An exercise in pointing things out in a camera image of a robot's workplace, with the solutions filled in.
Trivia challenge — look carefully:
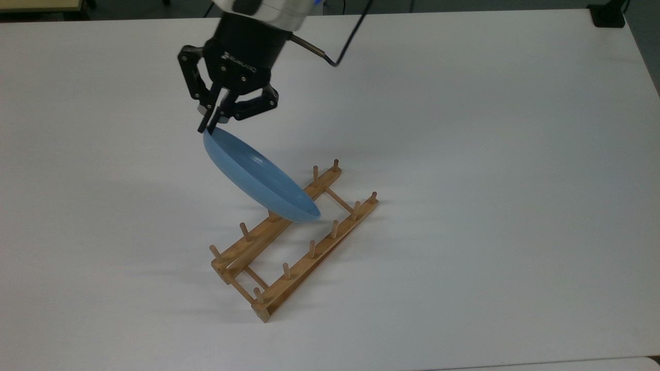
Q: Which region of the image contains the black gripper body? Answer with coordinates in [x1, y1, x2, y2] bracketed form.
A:
[203, 14, 289, 95]

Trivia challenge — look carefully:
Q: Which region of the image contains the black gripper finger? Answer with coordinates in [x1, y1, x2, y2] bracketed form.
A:
[207, 85, 280, 136]
[177, 45, 220, 134]

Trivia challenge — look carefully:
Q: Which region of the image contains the blue plate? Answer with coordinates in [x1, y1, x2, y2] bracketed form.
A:
[202, 127, 322, 224]

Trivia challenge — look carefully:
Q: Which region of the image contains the wooden plate rack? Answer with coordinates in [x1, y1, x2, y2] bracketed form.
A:
[209, 159, 379, 324]

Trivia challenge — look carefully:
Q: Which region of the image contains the light wooden desk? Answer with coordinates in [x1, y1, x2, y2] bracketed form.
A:
[0, 0, 86, 14]

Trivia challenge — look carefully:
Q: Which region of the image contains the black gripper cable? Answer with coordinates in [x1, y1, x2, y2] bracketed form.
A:
[289, 0, 375, 68]

